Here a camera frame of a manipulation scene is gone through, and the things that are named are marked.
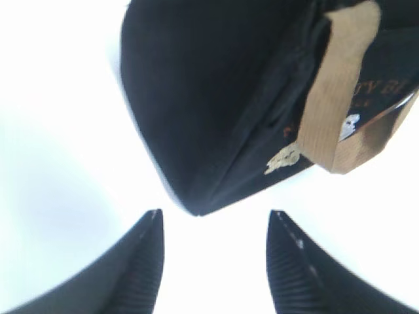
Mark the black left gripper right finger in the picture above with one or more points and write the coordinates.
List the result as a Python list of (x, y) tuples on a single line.
[(303, 278)]

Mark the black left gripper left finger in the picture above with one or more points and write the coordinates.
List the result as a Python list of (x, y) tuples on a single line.
[(123, 278)]

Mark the black canvas tote bag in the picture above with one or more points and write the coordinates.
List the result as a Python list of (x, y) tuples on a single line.
[(232, 97)]

